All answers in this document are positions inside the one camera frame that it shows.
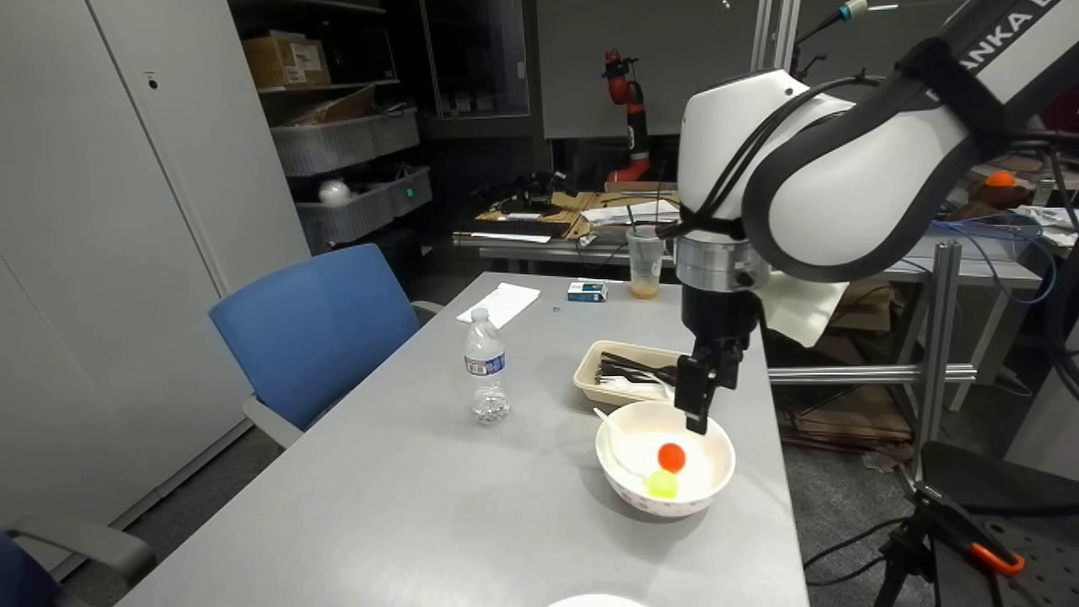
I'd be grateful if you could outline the aluminium frame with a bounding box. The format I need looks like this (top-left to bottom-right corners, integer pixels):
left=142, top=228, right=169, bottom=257
left=769, top=239, right=981, bottom=453

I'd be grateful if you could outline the dark glass cabinet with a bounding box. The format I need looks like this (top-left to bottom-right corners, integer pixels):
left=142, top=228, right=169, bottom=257
left=414, top=0, right=541, bottom=140

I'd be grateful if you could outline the white cabinet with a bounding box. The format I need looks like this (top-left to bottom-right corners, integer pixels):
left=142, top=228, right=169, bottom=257
left=0, top=0, right=314, bottom=532

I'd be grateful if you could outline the cardboard box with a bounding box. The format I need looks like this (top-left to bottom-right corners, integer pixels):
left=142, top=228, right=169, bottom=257
left=240, top=30, right=335, bottom=95

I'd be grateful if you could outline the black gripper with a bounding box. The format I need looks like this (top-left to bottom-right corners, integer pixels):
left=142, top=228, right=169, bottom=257
left=672, top=286, right=762, bottom=439

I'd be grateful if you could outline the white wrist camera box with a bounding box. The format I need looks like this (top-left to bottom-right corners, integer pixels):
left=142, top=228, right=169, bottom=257
left=759, top=271, right=854, bottom=352

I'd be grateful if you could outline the gray storage bin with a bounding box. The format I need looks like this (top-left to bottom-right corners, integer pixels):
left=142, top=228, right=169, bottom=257
left=270, top=103, right=422, bottom=181
left=292, top=166, right=435, bottom=254

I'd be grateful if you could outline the white bowl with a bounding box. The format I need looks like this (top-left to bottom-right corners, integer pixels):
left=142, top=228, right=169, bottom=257
left=589, top=398, right=740, bottom=518

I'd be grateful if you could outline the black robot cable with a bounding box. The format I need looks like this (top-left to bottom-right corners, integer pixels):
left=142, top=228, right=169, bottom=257
left=672, top=72, right=903, bottom=246

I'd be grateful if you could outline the dark shelf unit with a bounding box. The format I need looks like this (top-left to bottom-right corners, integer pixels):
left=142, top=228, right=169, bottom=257
left=229, top=0, right=435, bottom=257

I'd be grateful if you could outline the red black device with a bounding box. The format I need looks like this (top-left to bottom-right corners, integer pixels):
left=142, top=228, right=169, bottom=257
left=599, top=45, right=655, bottom=186

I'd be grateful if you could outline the cluttered work table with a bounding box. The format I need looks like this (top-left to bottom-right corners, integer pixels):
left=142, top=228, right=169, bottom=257
left=450, top=180, right=705, bottom=273

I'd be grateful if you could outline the orange black clamp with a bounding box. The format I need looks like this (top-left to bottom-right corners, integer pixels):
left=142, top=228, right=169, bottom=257
left=873, top=483, right=1027, bottom=607

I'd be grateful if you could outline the clear plastic water bottle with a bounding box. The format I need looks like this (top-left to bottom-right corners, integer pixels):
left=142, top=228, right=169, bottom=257
left=461, top=303, right=517, bottom=429

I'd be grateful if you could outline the aluminium post stand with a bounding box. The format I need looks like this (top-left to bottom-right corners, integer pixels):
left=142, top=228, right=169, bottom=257
left=749, top=0, right=805, bottom=73

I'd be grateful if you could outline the clear plastic cup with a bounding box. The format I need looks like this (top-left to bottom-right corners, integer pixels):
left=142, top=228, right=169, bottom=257
left=625, top=221, right=669, bottom=303

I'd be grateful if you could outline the black plastic fork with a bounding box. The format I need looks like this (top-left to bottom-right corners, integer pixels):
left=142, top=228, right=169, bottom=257
left=599, top=352, right=678, bottom=385
left=612, top=362, right=680, bottom=394

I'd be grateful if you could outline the beige cutlery tray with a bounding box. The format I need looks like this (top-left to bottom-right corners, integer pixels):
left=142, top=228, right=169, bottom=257
left=569, top=337, right=688, bottom=410

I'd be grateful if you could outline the white plastic fork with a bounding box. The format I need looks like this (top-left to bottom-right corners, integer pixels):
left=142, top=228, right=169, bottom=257
left=594, top=370, right=652, bottom=400

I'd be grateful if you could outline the yellow ball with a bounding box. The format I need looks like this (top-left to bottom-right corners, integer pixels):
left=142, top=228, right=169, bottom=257
left=643, top=470, right=685, bottom=503

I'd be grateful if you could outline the white paper sheet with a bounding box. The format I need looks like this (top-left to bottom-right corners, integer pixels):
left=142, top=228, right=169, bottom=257
left=455, top=279, right=542, bottom=333

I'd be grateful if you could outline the blue office chair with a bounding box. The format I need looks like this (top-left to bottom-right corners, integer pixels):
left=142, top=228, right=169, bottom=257
left=0, top=518, right=154, bottom=607
left=206, top=239, right=450, bottom=453

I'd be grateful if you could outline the red ball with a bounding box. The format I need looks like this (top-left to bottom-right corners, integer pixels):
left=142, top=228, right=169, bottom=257
left=655, top=439, right=691, bottom=474

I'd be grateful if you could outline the cardboard pile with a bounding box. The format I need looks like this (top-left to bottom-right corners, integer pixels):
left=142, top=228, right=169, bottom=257
left=476, top=186, right=688, bottom=246

